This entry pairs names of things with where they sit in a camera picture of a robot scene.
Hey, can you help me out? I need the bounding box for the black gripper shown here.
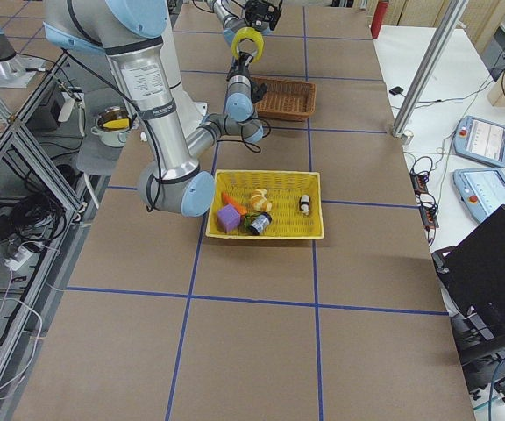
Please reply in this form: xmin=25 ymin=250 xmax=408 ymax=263
xmin=226 ymin=52 xmax=255 ymax=83

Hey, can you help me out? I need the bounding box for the yellow tape roll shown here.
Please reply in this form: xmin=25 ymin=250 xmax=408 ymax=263
xmin=231 ymin=26 xmax=265 ymax=62

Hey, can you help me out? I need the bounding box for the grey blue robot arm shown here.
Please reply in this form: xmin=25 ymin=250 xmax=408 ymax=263
xmin=44 ymin=0 xmax=264 ymax=217

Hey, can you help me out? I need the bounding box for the second grey robot arm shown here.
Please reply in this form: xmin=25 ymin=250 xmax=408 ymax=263
xmin=206 ymin=0 xmax=283 ymax=46

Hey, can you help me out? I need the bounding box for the brown wicker basket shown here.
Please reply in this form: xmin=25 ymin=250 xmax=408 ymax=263
xmin=252 ymin=75 xmax=317 ymax=122

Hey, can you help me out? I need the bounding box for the yellow woven basket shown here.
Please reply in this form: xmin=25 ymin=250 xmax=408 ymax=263
xmin=205 ymin=169 xmax=324 ymax=240

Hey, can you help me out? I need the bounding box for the orange toy carrot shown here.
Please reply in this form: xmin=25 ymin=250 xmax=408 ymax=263
xmin=221 ymin=192 xmax=248 ymax=216

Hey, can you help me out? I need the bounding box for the toy croissant bread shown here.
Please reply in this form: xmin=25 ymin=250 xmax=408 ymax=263
xmin=249 ymin=189 xmax=273 ymax=212

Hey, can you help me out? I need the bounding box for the white pot with yellow object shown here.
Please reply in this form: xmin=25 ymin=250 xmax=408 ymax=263
xmin=90 ymin=105 xmax=139 ymax=148

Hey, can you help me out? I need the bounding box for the toy panda figure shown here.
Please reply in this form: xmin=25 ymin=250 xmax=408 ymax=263
xmin=299 ymin=194 xmax=311 ymax=216

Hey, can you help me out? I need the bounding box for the purple foam cube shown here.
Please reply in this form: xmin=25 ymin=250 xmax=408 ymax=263
xmin=217 ymin=204 xmax=241 ymax=232

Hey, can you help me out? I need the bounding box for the small silver can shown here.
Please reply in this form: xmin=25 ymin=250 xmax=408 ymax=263
xmin=248 ymin=212 xmax=273 ymax=236

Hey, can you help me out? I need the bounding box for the black power strip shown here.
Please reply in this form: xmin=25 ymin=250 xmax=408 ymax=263
xmin=409 ymin=170 xmax=439 ymax=231

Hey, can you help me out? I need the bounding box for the teach pendant tablet upper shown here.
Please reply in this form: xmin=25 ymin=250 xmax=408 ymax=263
xmin=452 ymin=116 xmax=505 ymax=168

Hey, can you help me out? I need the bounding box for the teach pendant tablet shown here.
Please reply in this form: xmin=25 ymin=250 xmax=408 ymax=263
xmin=452 ymin=168 xmax=505 ymax=223
xmin=452 ymin=116 xmax=505 ymax=168

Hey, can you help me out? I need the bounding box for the teach pendant tablet lower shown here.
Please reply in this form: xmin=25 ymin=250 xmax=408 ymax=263
xmin=452 ymin=168 xmax=505 ymax=223

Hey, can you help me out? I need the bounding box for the black laptop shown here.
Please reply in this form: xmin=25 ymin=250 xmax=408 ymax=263
xmin=432 ymin=205 xmax=505 ymax=322

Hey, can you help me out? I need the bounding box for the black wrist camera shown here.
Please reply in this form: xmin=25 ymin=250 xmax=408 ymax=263
xmin=251 ymin=82 xmax=267 ymax=104

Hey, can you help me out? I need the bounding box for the aluminium frame post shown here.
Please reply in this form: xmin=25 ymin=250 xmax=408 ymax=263
xmin=391 ymin=0 xmax=468 ymax=146

